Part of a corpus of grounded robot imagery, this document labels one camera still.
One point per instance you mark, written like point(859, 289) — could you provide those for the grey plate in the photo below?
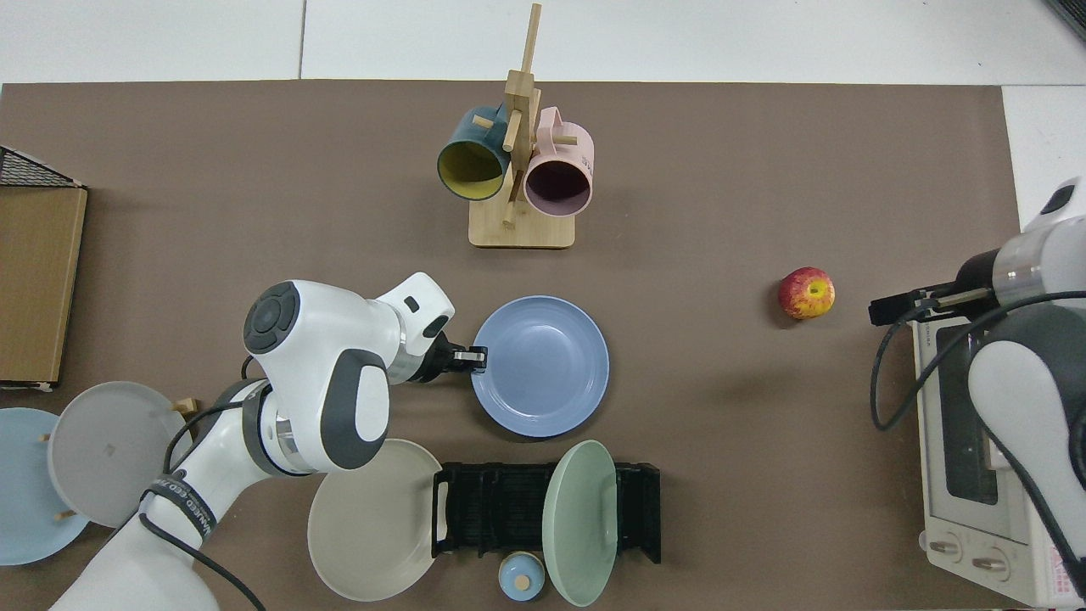
point(102, 450)

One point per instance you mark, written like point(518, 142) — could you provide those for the wooden plate rack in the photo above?
point(187, 406)

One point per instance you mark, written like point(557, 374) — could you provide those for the small blue round thing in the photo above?
point(520, 579)

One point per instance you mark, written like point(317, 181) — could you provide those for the light blue plate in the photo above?
point(25, 501)

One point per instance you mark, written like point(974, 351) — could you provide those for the pink cup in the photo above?
point(564, 148)

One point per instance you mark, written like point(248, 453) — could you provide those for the dark grey corner object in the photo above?
point(1071, 17)

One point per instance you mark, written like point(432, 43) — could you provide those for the dark blue cup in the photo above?
point(471, 165)

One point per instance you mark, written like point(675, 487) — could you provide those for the beige plate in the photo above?
point(373, 535)

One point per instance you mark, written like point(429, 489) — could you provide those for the wooden cup stand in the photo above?
point(522, 229)

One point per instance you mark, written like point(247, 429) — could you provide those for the black dish rack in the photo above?
point(501, 509)

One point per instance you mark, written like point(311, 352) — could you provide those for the red yellow apple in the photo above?
point(806, 294)

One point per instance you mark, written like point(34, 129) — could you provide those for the brown table cloth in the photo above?
point(721, 424)

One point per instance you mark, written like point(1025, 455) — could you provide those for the pale toaster oven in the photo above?
point(950, 441)

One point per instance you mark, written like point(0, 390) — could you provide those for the pale green plate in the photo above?
point(577, 526)

